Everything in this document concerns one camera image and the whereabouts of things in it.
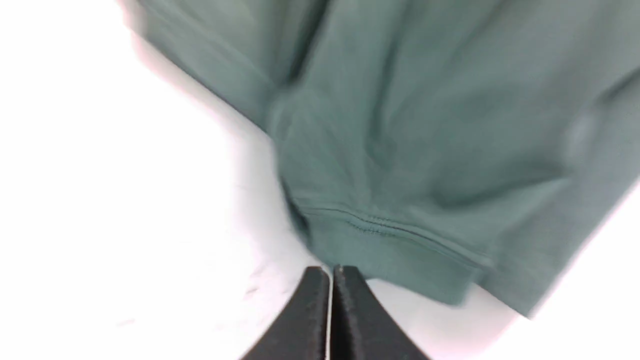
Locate green long-sleeved shirt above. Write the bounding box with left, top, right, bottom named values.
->
left=132, top=0, right=640, bottom=317

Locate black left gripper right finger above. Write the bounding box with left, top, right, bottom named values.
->
left=331, top=266, right=429, bottom=360

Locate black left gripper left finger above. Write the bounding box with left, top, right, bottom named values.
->
left=243, top=266, right=330, bottom=360

